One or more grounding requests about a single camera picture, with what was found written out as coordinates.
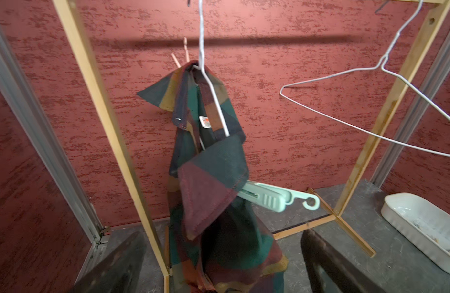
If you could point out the wooden clothes rack frame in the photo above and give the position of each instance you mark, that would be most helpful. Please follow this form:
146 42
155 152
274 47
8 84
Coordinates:
83 52

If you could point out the mint green clothespin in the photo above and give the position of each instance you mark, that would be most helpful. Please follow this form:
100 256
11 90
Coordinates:
276 198

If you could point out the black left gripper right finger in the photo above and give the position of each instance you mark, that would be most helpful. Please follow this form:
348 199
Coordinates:
329 271

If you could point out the white plastic bin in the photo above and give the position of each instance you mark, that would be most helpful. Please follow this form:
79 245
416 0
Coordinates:
424 224

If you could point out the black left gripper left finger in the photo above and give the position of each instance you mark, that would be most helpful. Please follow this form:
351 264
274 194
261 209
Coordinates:
118 272

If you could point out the aluminium corner post left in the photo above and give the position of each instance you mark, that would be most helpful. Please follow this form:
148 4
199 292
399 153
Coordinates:
20 96

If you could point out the aluminium corner post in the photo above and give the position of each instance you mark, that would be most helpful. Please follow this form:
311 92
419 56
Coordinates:
433 81
20 96

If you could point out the aluminium corner post right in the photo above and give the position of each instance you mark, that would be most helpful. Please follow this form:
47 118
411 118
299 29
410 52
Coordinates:
433 81

